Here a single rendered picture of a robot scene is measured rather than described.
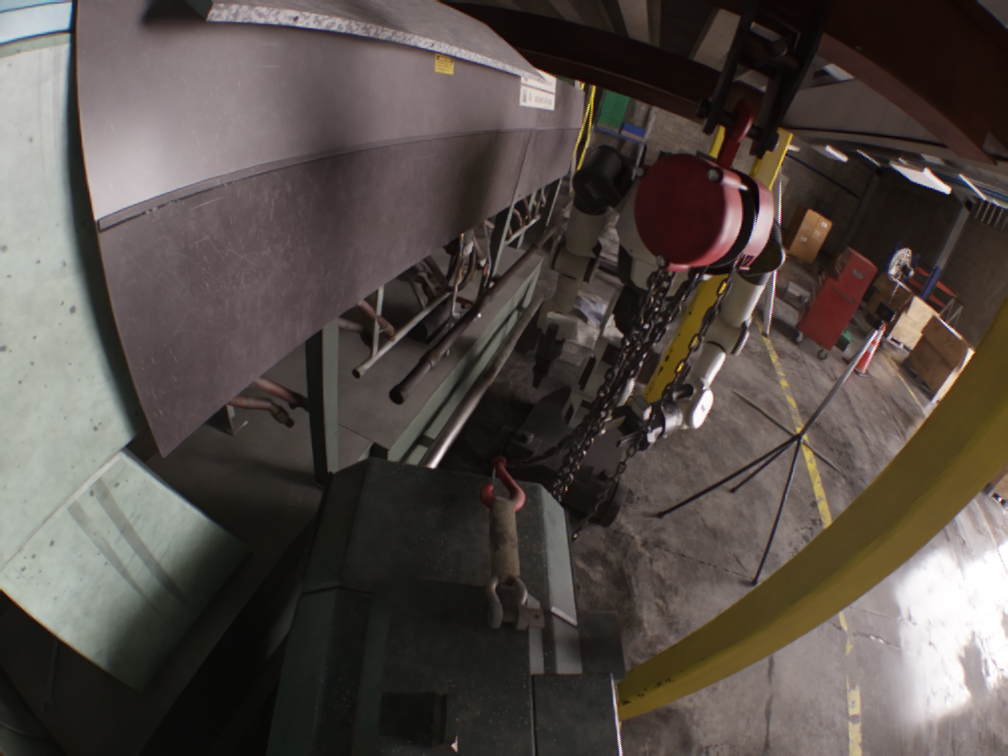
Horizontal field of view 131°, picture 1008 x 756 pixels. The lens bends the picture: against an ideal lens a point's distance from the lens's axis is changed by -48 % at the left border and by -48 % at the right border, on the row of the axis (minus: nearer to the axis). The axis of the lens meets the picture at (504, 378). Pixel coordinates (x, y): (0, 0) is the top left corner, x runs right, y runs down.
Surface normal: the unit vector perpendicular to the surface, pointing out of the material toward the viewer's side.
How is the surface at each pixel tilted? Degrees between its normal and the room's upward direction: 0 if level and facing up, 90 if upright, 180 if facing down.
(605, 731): 0
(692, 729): 0
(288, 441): 0
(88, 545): 90
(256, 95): 78
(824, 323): 90
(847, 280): 90
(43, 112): 90
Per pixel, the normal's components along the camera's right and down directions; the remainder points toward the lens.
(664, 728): 0.24, -0.76
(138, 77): 0.95, 0.22
